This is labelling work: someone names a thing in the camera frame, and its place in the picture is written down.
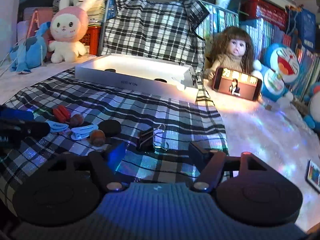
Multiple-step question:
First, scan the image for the black round puck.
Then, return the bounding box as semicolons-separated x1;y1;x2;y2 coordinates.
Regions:
98;120;121;138

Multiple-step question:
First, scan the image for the black binder clip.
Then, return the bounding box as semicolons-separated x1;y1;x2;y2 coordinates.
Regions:
136;125;169;153

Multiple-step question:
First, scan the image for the light blue hair clip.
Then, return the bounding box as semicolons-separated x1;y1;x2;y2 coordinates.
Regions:
46;120;68;133
71;124;98;141

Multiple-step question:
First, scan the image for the brown round nut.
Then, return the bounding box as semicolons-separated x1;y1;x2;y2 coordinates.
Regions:
69;114;84;127
89;129;106;147

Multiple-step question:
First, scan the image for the black white plaid cloth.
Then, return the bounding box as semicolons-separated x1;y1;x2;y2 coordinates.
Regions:
0;0;230;215

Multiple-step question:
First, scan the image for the blue plush animal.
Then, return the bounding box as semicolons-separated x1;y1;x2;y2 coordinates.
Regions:
9;22;50;74

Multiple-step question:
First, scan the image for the red cased smartphone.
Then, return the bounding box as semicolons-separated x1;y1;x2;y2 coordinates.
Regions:
212;67;263;101

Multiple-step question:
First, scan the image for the white shallow box tray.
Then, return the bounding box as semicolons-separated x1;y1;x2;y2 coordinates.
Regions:
75;54;199;103

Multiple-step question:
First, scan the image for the pink handbag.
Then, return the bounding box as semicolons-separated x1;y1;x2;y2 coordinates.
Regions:
26;7;54;38

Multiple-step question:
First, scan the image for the brown haired doll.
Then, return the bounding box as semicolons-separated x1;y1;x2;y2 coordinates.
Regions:
204;26;254;80

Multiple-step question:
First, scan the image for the pink white bunny plush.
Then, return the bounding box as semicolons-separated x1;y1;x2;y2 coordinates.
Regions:
48;0;97;63

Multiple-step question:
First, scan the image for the red orange crate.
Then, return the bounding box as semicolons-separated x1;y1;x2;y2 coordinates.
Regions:
80;25;101;56

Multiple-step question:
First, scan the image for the blue round plush toy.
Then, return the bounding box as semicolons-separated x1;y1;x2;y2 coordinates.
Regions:
303;82;320;133

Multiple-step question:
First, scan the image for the Doraemon plush toy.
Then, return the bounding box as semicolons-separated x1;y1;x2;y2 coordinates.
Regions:
251;43;300;106

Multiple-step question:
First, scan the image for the red plastic basket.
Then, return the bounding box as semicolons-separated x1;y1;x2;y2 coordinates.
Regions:
241;0;287;31

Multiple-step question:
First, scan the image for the blue gift bag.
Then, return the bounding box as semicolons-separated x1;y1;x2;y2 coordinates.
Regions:
285;5;316;52

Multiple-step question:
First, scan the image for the white cable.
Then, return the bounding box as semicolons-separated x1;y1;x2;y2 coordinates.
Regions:
0;38;45;78

